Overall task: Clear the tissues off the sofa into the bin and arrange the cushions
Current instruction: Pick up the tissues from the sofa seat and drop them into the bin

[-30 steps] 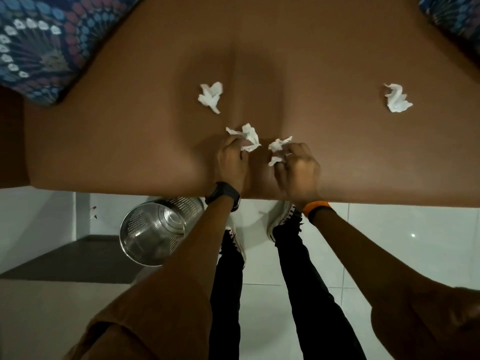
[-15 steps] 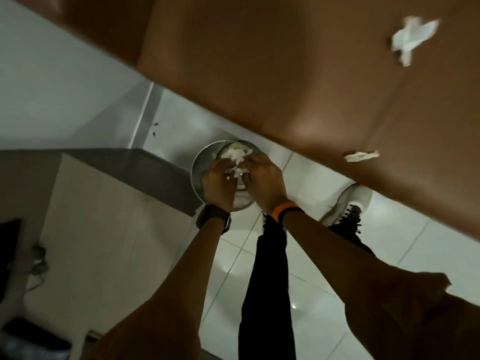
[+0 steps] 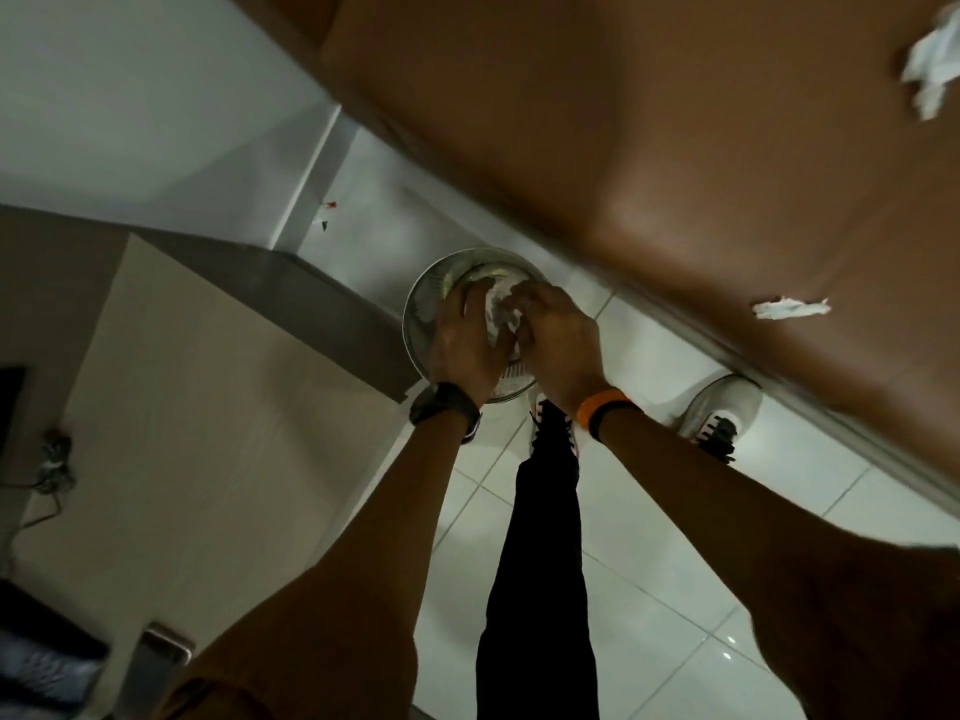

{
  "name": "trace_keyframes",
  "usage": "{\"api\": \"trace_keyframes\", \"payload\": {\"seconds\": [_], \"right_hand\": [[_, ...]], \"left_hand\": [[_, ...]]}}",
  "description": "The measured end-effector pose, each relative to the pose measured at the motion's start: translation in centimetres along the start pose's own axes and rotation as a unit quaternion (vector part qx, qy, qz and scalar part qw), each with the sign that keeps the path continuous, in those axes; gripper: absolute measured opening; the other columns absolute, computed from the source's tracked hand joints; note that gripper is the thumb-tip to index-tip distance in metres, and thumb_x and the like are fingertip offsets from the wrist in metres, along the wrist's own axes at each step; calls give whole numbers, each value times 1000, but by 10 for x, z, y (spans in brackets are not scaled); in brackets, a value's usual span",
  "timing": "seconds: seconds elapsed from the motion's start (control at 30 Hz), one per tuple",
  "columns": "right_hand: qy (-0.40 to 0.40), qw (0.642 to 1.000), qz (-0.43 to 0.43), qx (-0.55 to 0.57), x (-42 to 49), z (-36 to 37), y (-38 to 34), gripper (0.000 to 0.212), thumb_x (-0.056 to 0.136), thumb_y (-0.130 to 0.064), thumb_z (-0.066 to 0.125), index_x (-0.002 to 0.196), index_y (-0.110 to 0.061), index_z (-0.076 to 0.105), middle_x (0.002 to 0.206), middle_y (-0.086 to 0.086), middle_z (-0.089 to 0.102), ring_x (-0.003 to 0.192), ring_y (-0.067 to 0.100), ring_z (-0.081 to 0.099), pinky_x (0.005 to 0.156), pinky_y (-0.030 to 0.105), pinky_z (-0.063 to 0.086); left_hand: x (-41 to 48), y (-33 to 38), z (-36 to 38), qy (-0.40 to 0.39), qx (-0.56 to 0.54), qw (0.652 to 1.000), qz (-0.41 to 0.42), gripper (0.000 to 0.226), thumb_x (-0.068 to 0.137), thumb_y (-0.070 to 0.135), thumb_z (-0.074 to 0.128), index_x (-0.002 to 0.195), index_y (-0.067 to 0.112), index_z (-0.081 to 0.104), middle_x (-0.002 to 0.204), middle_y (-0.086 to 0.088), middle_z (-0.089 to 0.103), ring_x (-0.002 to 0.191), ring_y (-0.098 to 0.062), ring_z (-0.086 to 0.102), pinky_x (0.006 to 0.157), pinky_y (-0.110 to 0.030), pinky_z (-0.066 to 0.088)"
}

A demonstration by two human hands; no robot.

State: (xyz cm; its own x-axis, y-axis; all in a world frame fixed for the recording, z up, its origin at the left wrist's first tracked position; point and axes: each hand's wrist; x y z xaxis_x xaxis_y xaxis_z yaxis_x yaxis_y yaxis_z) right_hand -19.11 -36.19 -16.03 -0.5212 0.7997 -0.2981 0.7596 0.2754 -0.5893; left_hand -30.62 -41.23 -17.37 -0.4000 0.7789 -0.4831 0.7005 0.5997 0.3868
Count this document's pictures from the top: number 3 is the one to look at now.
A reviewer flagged white sneaker with black laces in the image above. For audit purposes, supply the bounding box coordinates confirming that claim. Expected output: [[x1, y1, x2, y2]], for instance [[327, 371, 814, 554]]
[[673, 373, 765, 466], [528, 389, 583, 462]]

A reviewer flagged beige cabinet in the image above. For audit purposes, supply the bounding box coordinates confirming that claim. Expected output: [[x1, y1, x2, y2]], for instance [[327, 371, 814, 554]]
[[0, 205, 423, 720]]

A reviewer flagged dark cable bundle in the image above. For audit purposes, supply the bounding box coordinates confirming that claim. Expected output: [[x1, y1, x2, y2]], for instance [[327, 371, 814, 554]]
[[0, 429, 78, 535]]

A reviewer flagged black wristwatch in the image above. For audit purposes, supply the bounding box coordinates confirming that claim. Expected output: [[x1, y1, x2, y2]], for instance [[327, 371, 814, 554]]
[[408, 382, 483, 445]]

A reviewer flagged person's left hand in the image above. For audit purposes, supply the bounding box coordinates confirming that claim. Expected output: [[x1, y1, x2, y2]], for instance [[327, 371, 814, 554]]
[[429, 277, 520, 404]]

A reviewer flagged torn white paper scrap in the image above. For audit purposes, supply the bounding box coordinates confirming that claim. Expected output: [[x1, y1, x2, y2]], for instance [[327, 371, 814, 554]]
[[900, 1, 960, 122]]

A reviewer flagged long white paper scrap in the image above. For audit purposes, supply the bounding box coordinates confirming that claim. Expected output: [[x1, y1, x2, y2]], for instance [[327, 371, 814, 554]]
[[752, 295, 832, 322]]

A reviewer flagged orange wristband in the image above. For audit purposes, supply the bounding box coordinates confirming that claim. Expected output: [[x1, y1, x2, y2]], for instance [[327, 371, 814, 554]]
[[575, 387, 643, 443]]

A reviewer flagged person's left forearm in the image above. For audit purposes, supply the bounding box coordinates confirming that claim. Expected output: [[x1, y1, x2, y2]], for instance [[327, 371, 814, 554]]
[[153, 406, 481, 720]]

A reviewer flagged person's right forearm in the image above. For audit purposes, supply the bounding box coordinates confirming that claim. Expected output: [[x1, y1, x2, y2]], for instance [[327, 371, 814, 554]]
[[598, 406, 960, 720]]

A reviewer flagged person's right hand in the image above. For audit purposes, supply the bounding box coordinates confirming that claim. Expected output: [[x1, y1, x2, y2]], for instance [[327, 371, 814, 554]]
[[510, 280, 610, 418]]

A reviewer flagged silver metal wastebasket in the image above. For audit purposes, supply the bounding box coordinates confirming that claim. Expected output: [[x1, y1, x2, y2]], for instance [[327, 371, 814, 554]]
[[402, 247, 553, 405]]

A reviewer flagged silver metal handle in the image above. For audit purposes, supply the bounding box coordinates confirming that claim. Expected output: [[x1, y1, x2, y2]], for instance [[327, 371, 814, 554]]
[[118, 622, 198, 720]]

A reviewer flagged black trouser leg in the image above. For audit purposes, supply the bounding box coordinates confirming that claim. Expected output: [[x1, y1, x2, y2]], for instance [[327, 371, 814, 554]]
[[475, 412, 601, 720]]

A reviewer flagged dark grey patterned cloth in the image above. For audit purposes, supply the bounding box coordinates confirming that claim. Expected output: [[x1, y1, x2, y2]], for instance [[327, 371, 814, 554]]
[[0, 579, 112, 720]]

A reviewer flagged white paper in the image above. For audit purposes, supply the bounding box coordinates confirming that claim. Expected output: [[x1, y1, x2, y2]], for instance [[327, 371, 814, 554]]
[[483, 283, 528, 347]]

